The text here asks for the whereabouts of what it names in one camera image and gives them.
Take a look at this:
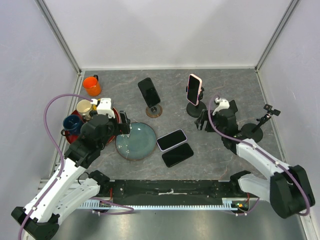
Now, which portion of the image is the black weighted phone stand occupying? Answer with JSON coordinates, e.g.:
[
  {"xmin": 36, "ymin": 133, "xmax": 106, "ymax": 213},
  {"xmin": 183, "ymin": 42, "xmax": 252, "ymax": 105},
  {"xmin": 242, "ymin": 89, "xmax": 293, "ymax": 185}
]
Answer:
[{"xmin": 241, "ymin": 104, "xmax": 281, "ymax": 143}]

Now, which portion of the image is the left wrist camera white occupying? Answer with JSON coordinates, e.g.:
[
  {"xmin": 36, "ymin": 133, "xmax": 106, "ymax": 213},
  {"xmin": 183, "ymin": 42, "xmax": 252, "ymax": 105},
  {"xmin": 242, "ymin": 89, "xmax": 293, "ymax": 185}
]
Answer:
[{"xmin": 91, "ymin": 98, "xmax": 115, "ymax": 118}]

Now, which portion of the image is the cream mug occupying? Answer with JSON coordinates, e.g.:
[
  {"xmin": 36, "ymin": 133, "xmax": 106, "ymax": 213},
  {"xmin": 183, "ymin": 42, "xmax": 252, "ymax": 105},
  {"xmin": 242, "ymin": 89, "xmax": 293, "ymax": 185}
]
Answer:
[{"xmin": 76, "ymin": 99, "xmax": 94, "ymax": 121}]

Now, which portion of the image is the red round tray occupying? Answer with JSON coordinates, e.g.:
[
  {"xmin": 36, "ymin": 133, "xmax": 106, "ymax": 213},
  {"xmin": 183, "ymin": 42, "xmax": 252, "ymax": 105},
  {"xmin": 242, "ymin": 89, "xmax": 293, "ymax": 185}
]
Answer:
[{"xmin": 60, "ymin": 108, "xmax": 120, "ymax": 146}]

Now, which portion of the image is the teal ceramic plate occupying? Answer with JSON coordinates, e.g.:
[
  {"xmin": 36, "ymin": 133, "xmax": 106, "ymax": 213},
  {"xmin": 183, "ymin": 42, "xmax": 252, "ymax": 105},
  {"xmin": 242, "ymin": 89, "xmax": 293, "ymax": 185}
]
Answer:
[{"xmin": 115, "ymin": 122, "xmax": 157, "ymax": 161}]

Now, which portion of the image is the black phone on wooden stand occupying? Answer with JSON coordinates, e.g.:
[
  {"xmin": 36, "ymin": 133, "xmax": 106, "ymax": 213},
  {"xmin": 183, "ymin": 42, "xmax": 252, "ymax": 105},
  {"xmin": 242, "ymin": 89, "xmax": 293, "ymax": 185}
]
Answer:
[{"xmin": 137, "ymin": 77, "xmax": 161, "ymax": 108}]

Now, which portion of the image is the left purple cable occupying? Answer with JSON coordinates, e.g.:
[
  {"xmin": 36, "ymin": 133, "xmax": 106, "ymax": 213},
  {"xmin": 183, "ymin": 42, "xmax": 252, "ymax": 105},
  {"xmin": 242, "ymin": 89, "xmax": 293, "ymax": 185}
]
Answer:
[{"xmin": 17, "ymin": 92, "xmax": 96, "ymax": 240}]

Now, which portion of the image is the dark blue mug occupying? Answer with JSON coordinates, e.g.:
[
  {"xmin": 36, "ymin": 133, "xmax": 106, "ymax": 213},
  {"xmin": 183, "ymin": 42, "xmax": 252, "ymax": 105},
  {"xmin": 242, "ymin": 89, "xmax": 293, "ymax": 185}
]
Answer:
[{"xmin": 60, "ymin": 114, "xmax": 84, "ymax": 136}]

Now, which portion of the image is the black round phone stand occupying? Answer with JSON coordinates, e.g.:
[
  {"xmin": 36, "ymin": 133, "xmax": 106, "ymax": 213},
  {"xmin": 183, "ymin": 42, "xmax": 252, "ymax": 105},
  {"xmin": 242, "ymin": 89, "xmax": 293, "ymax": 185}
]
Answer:
[{"xmin": 186, "ymin": 87, "xmax": 207, "ymax": 118}]

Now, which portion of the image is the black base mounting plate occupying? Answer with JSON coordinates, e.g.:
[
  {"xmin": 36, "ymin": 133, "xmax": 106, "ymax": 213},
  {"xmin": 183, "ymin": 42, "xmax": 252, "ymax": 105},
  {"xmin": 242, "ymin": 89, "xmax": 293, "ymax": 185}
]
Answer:
[{"xmin": 98, "ymin": 180, "xmax": 247, "ymax": 206}]

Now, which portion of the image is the orange mug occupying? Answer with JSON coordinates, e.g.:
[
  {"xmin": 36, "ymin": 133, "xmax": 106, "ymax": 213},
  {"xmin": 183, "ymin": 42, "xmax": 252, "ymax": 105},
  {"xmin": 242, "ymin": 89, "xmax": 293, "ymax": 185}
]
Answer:
[{"xmin": 82, "ymin": 74, "xmax": 102, "ymax": 97}]

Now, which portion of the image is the grey cable duct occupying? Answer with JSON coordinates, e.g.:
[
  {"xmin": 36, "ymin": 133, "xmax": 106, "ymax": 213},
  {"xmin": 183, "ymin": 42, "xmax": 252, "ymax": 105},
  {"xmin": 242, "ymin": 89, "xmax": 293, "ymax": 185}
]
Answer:
[{"xmin": 78, "ymin": 199, "xmax": 249, "ymax": 211}]

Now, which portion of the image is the black folding phone stand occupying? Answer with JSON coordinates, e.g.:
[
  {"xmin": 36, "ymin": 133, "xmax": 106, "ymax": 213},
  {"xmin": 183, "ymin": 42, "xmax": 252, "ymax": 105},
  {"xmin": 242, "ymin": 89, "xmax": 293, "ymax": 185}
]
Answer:
[{"xmin": 228, "ymin": 100, "xmax": 238, "ymax": 115}]

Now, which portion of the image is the black phone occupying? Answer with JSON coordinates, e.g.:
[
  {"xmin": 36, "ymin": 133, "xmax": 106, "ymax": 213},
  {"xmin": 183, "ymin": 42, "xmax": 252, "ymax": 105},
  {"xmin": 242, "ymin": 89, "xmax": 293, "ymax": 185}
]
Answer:
[
  {"xmin": 137, "ymin": 77, "xmax": 161, "ymax": 108},
  {"xmin": 161, "ymin": 143, "xmax": 194, "ymax": 168}
]

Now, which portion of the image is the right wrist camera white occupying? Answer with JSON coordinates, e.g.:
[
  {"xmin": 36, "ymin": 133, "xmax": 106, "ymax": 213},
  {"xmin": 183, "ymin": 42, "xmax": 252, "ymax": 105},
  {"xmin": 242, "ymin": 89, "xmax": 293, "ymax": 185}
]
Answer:
[{"xmin": 212, "ymin": 97, "xmax": 230, "ymax": 116}]

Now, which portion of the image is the lavender case phone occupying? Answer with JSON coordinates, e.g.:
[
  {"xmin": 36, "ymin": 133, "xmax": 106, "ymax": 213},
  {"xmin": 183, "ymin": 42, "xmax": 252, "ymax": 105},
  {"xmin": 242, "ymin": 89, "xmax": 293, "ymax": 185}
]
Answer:
[{"xmin": 156, "ymin": 129, "xmax": 188, "ymax": 152}]

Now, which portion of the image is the yellow mug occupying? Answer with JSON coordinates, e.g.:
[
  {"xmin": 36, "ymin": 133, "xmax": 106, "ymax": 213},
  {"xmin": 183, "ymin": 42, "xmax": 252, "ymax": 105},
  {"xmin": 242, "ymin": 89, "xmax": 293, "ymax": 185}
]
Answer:
[{"xmin": 93, "ymin": 98, "xmax": 101, "ymax": 111}]

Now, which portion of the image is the pink case phone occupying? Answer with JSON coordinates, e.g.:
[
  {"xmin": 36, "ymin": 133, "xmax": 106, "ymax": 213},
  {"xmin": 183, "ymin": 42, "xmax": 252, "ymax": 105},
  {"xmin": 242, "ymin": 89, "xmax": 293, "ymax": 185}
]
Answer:
[{"xmin": 186, "ymin": 73, "xmax": 202, "ymax": 106}]

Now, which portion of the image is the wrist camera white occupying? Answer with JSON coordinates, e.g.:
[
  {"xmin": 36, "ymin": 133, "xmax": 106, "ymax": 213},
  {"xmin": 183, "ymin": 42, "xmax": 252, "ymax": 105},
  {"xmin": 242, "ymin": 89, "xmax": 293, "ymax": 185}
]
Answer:
[
  {"xmin": 91, "ymin": 98, "xmax": 115, "ymax": 118},
  {"xmin": 212, "ymin": 97, "xmax": 230, "ymax": 116}
]

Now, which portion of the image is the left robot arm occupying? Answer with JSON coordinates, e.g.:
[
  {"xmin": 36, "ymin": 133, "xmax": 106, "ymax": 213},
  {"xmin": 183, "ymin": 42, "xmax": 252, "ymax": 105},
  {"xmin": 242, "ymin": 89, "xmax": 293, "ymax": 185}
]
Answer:
[{"xmin": 11, "ymin": 111, "xmax": 131, "ymax": 240}]

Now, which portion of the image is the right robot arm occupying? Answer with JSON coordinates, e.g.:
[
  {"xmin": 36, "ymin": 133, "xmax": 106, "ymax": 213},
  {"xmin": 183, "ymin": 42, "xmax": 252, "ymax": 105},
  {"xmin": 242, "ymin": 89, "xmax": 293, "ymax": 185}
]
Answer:
[{"xmin": 195, "ymin": 109, "xmax": 316, "ymax": 219}]

